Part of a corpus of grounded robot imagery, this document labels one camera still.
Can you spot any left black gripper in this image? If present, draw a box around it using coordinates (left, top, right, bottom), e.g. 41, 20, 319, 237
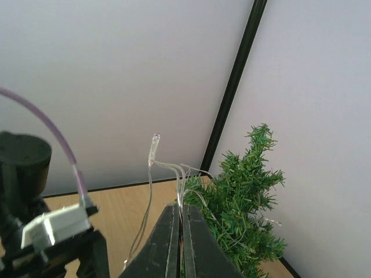
1, 228, 110, 277

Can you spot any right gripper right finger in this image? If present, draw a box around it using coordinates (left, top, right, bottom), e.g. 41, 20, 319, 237
183, 205, 243, 278

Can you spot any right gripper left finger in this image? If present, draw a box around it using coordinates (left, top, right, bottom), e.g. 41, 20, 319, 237
120, 204, 180, 278

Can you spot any small green christmas tree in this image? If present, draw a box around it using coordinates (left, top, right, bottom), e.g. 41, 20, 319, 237
183, 124, 287, 277

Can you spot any clear string light garland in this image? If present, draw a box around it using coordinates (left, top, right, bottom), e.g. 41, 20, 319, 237
123, 133, 283, 266

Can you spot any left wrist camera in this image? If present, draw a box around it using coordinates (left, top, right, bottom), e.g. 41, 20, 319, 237
20, 203, 99, 252

